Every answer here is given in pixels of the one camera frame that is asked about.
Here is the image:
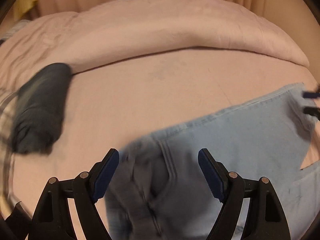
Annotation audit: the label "light blue denim pants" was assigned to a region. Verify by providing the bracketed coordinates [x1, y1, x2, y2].
[105, 83, 319, 239]

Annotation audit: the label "plaid grey white cloth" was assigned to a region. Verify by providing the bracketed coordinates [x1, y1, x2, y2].
[1, 88, 16, 202]

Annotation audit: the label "rolled dark denim garment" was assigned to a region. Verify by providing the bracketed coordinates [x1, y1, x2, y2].
[10, 63, 72, 154]

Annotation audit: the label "pink bed sheet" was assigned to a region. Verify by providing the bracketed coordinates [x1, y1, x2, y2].
[4, 47, 320, 240]

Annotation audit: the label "pink folded duvet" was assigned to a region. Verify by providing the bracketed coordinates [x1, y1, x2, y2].
[1, 0, 309, 90]

